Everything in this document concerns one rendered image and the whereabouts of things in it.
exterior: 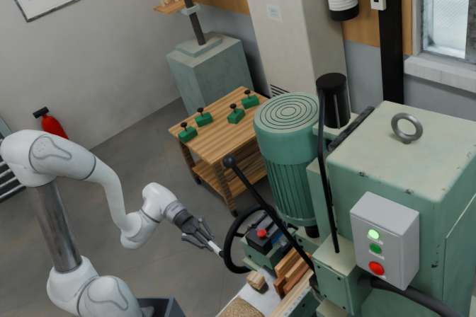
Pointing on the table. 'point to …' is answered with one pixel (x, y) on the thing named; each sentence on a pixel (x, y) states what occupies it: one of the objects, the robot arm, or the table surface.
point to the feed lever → (272, 217)
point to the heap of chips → (240, 309)
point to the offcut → (256, 279)
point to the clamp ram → (284, 248)
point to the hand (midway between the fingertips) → (215, 248)
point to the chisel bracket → (310, 245)
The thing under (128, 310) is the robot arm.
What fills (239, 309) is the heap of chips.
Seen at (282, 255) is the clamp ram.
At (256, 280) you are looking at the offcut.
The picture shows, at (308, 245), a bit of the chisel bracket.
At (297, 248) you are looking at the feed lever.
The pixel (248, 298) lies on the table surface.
